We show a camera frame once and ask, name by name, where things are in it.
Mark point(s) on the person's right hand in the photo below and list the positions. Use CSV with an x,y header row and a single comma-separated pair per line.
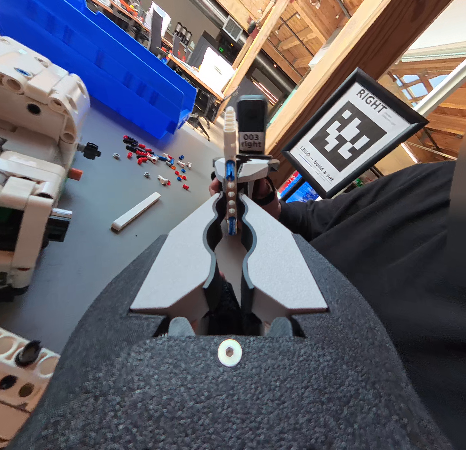
x,y
277,208

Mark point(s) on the person's right forearm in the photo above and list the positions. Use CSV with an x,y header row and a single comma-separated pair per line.
x,y
346,209

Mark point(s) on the background workbench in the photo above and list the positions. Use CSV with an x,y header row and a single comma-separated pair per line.
x,y
174,49

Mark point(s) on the flat white lego beam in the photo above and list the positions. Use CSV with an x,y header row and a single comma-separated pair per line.
x,y
136,211

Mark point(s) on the white lego recycling container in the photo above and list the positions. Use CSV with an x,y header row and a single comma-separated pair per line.
x,y
18,377

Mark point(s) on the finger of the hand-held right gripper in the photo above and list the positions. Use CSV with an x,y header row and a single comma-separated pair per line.
x,y
251,171
220,169

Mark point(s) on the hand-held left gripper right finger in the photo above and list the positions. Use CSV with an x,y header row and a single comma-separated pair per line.
x,y
287,275

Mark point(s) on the blue plastic bin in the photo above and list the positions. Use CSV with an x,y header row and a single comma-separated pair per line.
x,y
91,56

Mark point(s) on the person's black clothing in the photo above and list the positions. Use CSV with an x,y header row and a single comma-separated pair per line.
x,y
400,311

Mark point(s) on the white green lego truck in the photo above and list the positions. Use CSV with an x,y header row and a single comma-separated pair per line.
x,y
32,147

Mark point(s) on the black framed marker sign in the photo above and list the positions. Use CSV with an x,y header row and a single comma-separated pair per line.
x,y
353,133

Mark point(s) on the scattered small lego pins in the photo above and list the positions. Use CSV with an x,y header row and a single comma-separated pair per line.
x,y
156,158

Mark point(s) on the blue lego pin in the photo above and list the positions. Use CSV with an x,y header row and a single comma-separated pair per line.
x,y
232,225
230,169

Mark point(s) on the long white lego beam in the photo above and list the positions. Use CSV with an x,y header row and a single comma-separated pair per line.
x,y
231,198

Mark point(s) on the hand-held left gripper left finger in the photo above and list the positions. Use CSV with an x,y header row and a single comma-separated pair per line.
x,y
174,275

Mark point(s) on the white wall vent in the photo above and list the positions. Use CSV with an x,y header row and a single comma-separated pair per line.
x,y
233,27

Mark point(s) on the wooden post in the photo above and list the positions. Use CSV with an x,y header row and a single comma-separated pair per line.
x,y
364,56

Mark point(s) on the blue red storage box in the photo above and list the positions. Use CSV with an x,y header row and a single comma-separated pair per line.
x,y
302,191

